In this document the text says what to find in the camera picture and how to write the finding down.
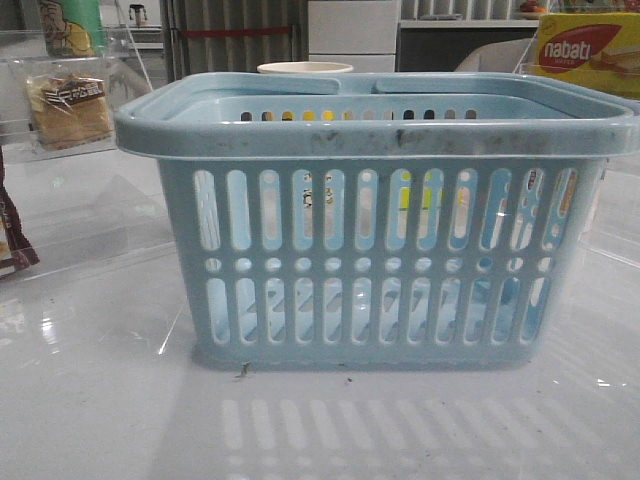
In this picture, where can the light blue plastic basket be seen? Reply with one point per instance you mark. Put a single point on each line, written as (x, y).
(400, 220)

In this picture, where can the brown snack packet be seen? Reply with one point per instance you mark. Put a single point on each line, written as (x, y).
(17, 252)

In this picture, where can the white drawer cabinet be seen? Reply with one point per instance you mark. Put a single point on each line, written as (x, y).
(362, 34)

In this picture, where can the clear acrylic left shelf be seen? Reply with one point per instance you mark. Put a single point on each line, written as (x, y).
(59, 189)

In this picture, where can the bread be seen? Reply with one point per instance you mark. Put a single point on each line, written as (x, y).
(68, 110)

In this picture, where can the yellow nabati wafer box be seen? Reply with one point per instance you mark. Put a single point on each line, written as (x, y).
(594, 50)

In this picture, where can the yellow popcorn paper cup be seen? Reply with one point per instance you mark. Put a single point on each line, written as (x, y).
(304, 67)

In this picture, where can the green cartoon snack package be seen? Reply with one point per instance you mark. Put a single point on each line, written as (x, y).
(72, 28)

